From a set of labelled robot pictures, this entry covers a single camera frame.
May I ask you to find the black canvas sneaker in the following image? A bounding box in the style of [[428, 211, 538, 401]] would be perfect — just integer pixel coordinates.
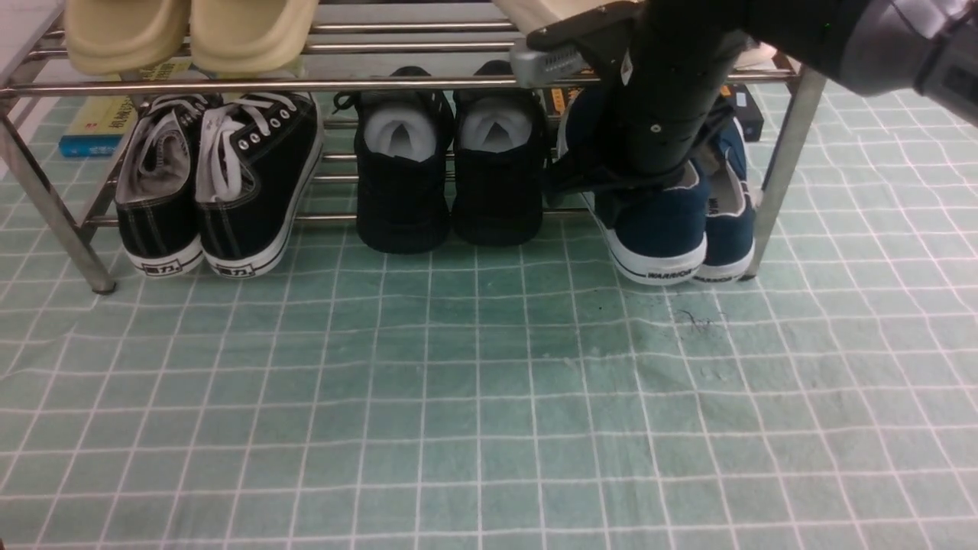
[[113, 94, 223, 278], [195, 91, 324, 279]]

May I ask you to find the black mesh shoe left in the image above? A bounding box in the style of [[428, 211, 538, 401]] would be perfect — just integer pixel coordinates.
[[333, 89, 455, 255]]

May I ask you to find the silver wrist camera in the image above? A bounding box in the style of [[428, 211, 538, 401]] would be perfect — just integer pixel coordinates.
[[509, 37, 607, 89]]

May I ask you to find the yellow slipper right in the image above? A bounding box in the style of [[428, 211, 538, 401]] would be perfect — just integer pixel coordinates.
[[189, 1, 320, 74]]

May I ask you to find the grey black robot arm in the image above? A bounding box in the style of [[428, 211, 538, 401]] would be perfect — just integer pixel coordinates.
[[529, 1, 976, 196]]

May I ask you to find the yellow slipper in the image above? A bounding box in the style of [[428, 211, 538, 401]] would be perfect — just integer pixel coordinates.
[[63, 1, 191, 76], [189, 1, 320, 74]]

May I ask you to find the navy slip-on shoe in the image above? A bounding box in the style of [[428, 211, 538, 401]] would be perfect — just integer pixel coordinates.
[[694, 116, 756, 284], [548, 87, 707, 286]]

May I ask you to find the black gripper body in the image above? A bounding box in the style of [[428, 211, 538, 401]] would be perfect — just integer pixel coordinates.
[[527, 1, 750, 193]]

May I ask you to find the black canvas sneaker left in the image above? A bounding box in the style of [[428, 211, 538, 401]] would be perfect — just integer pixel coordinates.
[[113, 94, 223, 278]]

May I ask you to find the cream slipper right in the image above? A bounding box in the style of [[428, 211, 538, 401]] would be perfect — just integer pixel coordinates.
[[734, 40, 778, 70]]

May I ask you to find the cream slipper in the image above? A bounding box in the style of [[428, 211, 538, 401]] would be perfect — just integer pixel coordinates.
[[734, 40, 778, 70], [492, 0, 610, 34]]

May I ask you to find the black mesh shoe right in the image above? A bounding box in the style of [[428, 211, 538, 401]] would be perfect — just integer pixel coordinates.
[[451, 88, 551, 247]]

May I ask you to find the black canvas sneaker right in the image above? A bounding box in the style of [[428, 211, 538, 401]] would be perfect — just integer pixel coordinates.
[[195, 91, 324, 279]]

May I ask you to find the cream slipper left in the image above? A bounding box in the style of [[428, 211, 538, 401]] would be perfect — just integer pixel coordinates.
[[492, 0, 610, 34]]

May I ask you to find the green checkered floor cloth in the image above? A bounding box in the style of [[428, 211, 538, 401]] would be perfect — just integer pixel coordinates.
[[1, 85, 977, 549]]

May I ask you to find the yellow blue book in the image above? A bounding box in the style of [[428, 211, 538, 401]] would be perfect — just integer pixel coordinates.
[[58, 57, 196, 159]]

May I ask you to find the metal shoe rack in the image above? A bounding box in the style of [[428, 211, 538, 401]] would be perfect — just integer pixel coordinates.
[[2, 8, 827, 296]]

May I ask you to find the black mesh shoe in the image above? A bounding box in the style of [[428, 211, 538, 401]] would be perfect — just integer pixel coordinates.
[[451, 88, 551, 247], [333, 89, 455, 255]]

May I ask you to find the black orange book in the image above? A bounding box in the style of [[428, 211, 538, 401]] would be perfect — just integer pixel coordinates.
[[537, 83, 765, 143]]

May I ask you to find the yellow slipper left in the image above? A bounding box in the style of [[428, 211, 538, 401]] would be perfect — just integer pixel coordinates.
[[63, 1, 191, 76]]

